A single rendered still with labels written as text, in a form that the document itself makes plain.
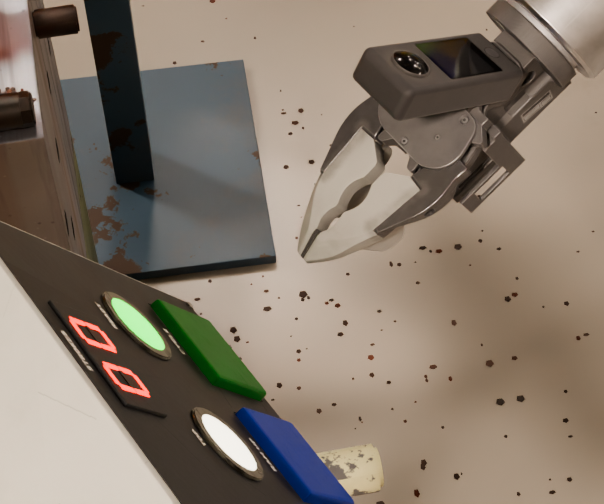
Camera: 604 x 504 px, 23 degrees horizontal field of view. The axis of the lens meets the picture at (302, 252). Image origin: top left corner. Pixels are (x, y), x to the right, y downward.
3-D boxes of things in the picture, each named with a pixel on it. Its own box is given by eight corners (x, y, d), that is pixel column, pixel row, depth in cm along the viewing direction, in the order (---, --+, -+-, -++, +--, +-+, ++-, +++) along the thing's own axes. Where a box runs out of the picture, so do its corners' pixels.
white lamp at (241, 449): (248, 421, 89) (246, 387, 85) (261, 490, 86) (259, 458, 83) (197, 430, 89) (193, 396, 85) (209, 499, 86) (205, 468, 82)
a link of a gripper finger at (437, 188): (397, 253, 95) (494, 158, 94) (389, 248, 93) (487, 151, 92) (353, 206, 97) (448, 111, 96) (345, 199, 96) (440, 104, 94)
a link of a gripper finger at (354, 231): (357, 304, 100) (453, 209, 99) (323, 285, 95) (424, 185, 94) (330, 273, 101) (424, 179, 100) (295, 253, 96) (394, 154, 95)
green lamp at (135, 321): (159, 308, 93) (153, 271, 90) (169, 370, 91) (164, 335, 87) (111, 316, 93) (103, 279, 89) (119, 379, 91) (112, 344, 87)
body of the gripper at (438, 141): (467, 223, 100) (594, 98, 98) (425, 189, 92) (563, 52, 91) (398, 152, 103) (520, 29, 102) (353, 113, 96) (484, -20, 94)
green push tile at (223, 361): (208, 318, 103) (156, 296, 97) (269, 394, 100) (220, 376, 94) (191, 336, 104) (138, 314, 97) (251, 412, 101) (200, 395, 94)
